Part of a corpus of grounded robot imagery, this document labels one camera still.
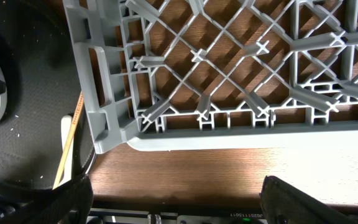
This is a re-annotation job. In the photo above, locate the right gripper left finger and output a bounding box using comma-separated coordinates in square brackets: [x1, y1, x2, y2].
[0, 174, 93, 223]

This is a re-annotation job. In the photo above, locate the wooden chopstick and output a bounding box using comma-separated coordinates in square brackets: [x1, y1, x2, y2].
[53, 92, 84, 189]

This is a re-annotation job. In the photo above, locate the round black serving tray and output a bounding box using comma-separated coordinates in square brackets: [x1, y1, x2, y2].
[0, 0, 81, 189]

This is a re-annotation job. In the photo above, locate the grey plastic dishwasher rack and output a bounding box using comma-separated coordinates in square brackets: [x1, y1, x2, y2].
[63, 1, 358, 154]

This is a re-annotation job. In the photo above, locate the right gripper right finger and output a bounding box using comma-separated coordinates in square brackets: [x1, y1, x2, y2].
[260, 175, 358, 224]

